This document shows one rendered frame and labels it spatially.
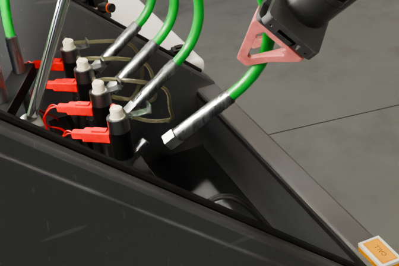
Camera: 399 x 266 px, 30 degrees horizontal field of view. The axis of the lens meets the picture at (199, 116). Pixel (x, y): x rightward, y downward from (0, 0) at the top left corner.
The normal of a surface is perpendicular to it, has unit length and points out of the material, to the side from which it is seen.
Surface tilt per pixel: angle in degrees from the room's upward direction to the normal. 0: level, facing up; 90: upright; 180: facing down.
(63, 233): 90
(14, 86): 0
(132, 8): 0
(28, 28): 90
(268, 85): 0
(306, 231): 90
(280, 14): 48
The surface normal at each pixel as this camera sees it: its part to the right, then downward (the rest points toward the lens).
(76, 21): 0.39, 0.44
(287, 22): 0.56, -0.44
